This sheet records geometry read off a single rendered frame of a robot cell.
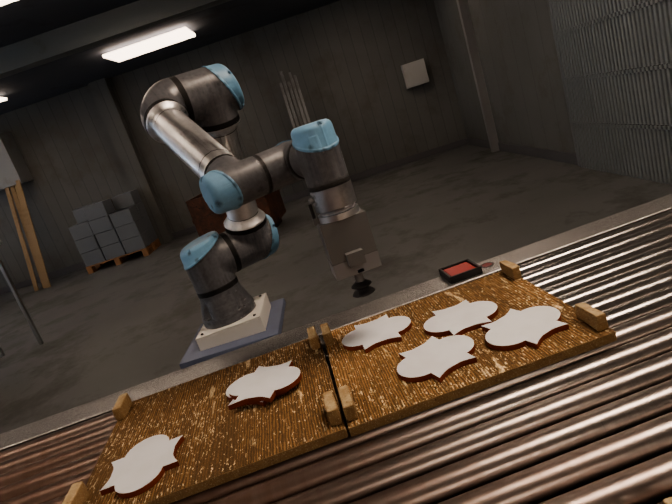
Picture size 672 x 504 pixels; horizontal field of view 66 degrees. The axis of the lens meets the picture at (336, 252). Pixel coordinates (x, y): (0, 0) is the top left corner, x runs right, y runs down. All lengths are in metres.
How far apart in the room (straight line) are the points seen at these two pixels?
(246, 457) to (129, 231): 8.72
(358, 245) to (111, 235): 8.76
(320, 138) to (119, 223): 8.67
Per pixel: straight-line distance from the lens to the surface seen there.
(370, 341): 0.95
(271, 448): 0.79
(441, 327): 0.93
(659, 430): 0.70
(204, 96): 1.25
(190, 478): 0.82
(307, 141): 0.86
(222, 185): 0.90
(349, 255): 0.88
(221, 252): 1.39
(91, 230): 9.66
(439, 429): 0.75
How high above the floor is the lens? 1.35
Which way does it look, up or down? 15 degrees down
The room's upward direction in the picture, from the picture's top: 18 degrees counter-clockwise
